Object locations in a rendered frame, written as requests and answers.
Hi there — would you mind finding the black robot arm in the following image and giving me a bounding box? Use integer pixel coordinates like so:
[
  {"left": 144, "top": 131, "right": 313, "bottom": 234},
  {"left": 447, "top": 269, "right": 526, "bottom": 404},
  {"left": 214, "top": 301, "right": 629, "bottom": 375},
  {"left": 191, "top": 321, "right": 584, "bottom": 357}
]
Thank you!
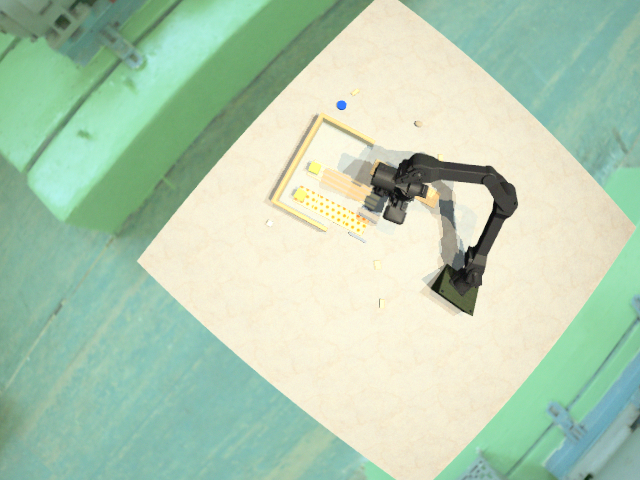
[{"left": 370, "top": 153, "right": 518, "bottom": 296}]

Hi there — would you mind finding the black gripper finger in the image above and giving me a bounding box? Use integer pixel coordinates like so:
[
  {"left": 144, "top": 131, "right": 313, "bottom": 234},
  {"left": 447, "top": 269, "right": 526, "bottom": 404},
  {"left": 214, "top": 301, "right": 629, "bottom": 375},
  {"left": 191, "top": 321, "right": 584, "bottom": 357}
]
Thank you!
[{"left": 387, "top": 197, "right": 409, "bottom": 211}]

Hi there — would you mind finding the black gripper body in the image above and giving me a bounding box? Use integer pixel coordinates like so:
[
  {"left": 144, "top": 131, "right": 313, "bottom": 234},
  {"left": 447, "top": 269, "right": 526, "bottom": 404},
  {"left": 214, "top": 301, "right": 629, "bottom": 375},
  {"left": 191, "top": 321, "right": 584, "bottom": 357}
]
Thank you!
[{"left": 382, "top": 188, "right": 415, "bottom": 225}]

